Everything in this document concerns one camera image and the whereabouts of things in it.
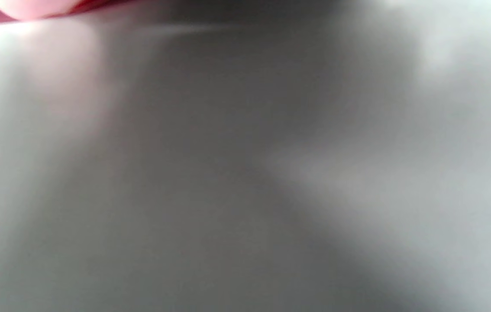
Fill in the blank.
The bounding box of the pink paper sheet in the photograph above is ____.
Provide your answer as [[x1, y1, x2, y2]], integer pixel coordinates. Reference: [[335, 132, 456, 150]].
[[0, 0, 136, 27]]

